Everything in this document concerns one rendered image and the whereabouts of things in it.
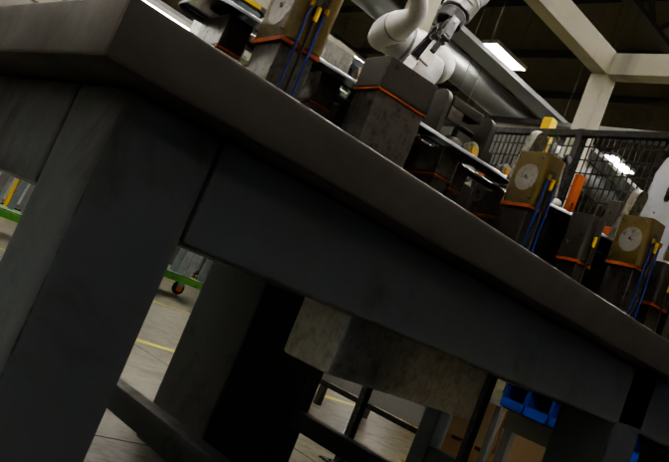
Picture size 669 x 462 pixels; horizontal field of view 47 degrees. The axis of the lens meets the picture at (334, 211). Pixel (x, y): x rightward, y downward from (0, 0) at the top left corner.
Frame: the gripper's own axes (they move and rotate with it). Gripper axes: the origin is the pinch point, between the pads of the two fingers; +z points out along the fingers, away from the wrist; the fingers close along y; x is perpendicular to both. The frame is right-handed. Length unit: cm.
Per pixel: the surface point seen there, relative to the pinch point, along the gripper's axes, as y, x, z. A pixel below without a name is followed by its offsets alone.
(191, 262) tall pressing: -803, 85, -38
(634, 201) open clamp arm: 33, 55, 4
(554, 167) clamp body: 46, 28, 20
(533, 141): 40.1, 23.1, 15.8
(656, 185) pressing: 6, 75, -23
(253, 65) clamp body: 58, -32, 53
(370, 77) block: 53, -15, 38
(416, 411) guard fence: -203, 157, 32
